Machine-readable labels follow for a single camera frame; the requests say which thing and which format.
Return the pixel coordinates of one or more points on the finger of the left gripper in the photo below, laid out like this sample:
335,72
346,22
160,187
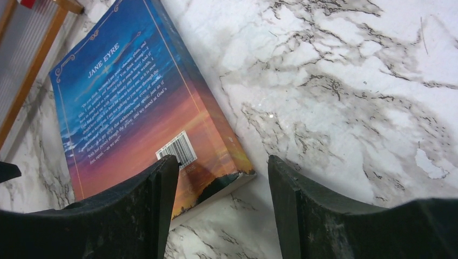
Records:
8,171

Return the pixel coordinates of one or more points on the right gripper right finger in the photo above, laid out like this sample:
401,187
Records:
314,221

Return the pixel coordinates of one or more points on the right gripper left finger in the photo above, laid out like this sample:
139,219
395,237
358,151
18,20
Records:
128,220

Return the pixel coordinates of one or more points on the blue paperback book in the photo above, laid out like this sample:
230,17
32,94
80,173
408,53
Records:
130,93

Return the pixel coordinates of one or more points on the wooden rack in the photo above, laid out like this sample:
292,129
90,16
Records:
27,36

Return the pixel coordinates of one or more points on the white red box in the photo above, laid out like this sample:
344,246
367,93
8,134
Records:
27,3

